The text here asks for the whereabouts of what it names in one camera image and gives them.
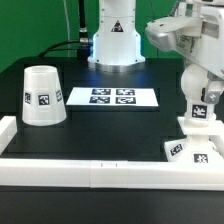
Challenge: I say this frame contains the white lamp bulb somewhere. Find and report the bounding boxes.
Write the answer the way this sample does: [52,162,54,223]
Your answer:
[181,63,216,126]

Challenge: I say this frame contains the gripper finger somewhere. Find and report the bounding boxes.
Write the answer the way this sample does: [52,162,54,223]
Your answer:
[201,72,224,104]

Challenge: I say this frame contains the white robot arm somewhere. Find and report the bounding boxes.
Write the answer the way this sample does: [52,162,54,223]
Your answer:
[88,0,224,104]

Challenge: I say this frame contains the white left fence rail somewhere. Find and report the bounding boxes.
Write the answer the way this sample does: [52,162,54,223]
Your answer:
[0,116,17,155]

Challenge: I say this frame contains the thin white cable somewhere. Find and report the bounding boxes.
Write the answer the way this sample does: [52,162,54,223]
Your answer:
[62,0,72,58]

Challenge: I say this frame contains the black thick cable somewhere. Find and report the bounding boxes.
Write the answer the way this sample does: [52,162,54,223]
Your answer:
[77,0,94,60]

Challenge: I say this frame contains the white front fence rail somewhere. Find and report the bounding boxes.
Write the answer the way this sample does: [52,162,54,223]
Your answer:
[0,159,224,191]

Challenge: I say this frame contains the white lamp base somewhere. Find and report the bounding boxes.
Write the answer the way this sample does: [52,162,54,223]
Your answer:
[164,117,224,165]

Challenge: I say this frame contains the black curved cable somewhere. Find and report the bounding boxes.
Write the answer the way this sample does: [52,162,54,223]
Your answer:
[38,40,83,58]

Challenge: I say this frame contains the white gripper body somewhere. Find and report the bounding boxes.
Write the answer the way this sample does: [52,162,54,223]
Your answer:
[145,3,224,79]

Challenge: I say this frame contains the white fence rail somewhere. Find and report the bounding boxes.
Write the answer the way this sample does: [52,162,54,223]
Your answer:
[0,159,224,191]
[0,116,17,155]

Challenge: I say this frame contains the white marker sheet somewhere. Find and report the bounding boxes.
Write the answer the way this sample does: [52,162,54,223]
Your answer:
[67,87,158,107]

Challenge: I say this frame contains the white lamp shade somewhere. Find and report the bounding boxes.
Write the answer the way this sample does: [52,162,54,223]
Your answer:
[22,65,67,126]

